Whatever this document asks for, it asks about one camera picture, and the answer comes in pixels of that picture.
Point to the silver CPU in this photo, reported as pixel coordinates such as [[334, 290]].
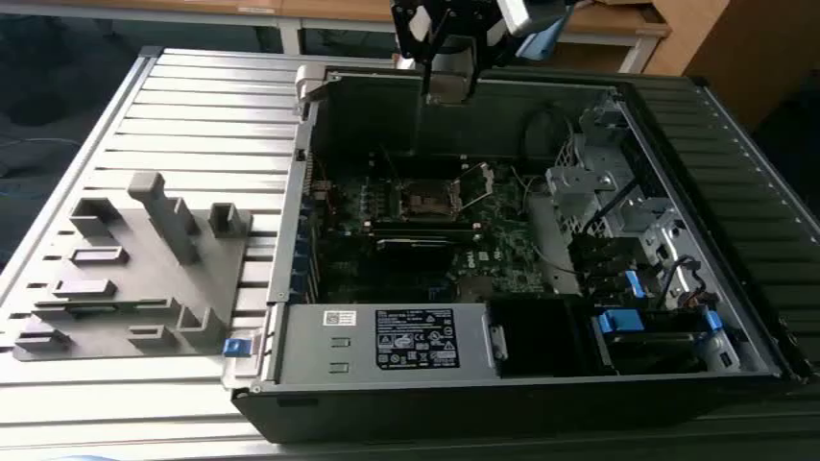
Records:
[[449, 89]]

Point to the blue case latch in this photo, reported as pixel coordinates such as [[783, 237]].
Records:
[[235, 348]]

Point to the grey case corner bracket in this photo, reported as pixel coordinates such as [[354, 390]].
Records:
[[311, 79]]

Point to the blue disk bay latch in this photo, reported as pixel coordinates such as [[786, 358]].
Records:
[[633, 283]]

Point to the grey parts rack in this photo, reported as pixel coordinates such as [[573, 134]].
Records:
[[161, 288]]

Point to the black graphics card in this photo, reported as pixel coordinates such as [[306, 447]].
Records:
[[414, 259]]

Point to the blue disk carrier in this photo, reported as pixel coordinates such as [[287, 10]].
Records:
[[618, 321]]

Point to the black open PC case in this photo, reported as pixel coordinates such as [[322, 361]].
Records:
[[513, 418]]

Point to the silver metal drive cage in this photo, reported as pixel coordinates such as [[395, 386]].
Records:
[[577, 182]]

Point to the brown chipset heatsink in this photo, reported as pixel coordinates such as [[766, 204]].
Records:
[[475, 288]]

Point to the wooden cabinet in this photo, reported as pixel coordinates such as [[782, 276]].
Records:
[[757, 48]]

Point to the wooden desk white frame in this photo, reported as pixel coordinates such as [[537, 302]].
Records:
[[609, 26], [129, 6]]

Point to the grey power supply unit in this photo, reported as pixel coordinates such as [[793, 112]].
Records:
[[307, 346]]

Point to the green RAM stick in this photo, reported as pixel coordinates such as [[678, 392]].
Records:
[[423, 225]]

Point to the black plastic shroud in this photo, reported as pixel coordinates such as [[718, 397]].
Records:
[[538, 336]]

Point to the CPU socket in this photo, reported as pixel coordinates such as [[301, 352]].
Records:
[[430, 199]]

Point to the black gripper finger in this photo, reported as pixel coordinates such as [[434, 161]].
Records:
[[474, 67], [429, 81]]

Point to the green motherboard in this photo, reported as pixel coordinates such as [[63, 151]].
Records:
[[513, 249]]

